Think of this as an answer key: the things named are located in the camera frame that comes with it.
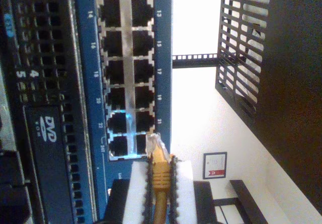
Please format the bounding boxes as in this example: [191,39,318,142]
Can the black slatted grid panel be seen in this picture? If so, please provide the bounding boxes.
[214,0,273,120]

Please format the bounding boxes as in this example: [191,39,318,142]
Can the yellow network cable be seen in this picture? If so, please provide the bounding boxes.
[145,132,175,224]

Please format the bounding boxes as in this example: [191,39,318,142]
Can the blue network switch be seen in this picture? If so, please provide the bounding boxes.
[71,0,174,224]

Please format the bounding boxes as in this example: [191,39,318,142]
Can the framed wall certificate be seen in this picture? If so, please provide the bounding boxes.
[202,151,228,181]

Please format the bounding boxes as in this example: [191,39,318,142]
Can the black rack server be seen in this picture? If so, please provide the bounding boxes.
[0,0,101,224]

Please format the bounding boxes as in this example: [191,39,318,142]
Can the black perforated rack post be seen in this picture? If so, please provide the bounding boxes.
[172,53,219,68]

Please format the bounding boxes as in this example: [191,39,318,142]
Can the black metal frame stand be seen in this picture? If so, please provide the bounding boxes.
[193,179,269,224]

